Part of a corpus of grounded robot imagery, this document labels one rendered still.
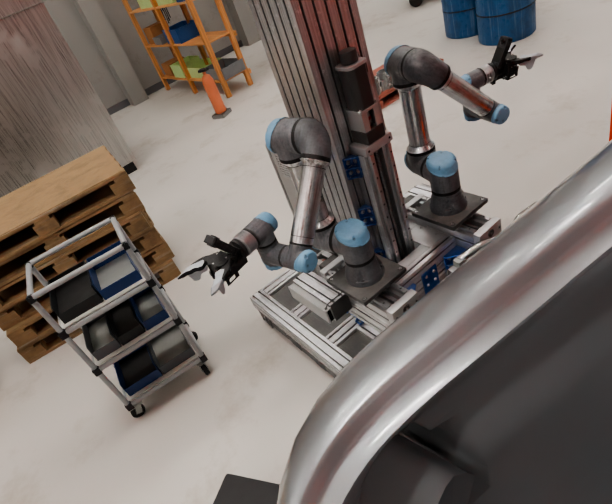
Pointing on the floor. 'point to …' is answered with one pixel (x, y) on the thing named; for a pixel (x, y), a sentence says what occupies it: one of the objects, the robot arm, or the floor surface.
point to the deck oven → (30, 100)
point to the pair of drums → (489, 19)
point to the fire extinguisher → (214, 95)
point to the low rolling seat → (246, 491)
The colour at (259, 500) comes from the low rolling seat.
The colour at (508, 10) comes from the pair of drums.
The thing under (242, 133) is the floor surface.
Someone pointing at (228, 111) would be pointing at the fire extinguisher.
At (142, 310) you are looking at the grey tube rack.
